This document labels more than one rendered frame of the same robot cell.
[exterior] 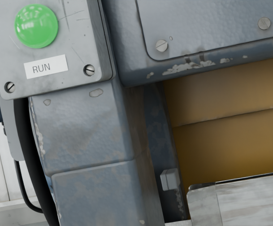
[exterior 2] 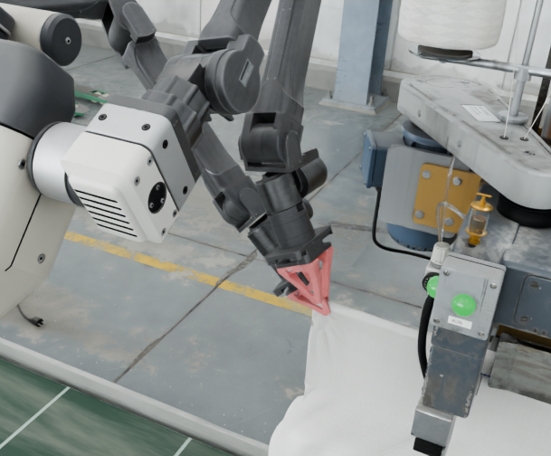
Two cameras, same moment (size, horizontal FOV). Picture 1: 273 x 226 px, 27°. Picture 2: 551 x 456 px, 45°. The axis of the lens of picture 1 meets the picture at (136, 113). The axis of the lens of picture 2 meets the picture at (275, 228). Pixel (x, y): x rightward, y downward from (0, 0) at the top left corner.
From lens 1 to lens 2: 65 cm
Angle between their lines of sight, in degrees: 27
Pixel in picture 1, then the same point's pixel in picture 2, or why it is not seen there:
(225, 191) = (524, 350)
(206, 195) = (511, 347)
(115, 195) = (464, 369)
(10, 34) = (448, 299)
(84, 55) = (481, 327)
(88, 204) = (448, 366)
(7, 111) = (387, 185)
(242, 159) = not seen: hidden behind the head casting
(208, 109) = not seen: hidden behind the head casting
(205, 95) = not seen: hidden behind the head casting
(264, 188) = (549, 359)
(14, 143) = (384, 208)
